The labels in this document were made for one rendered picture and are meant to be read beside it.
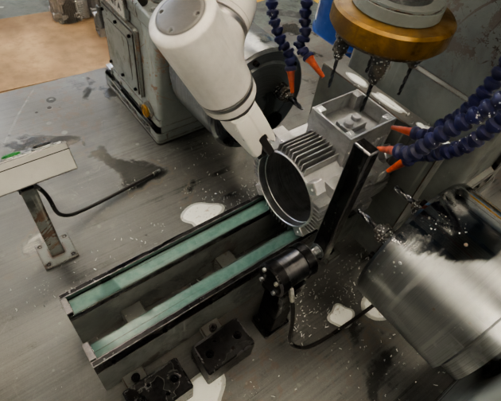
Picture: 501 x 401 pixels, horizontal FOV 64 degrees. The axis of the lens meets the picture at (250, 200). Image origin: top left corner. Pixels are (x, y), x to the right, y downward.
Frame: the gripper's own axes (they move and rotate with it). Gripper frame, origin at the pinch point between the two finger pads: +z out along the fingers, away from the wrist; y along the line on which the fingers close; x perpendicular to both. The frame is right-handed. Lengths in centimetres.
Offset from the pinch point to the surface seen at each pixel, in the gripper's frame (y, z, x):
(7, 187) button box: -15.8, -16.5, -35.3
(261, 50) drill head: -15.7, -0.9, 13.5
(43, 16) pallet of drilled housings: -249, 93, -27
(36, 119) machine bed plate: -63, 12, -37
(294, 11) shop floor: -205, 202, 131
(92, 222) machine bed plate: -22.3, 11.6, -37.8
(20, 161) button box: -17.7, -17.0, -31.3
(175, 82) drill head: -29.9, 4.1, -2.4
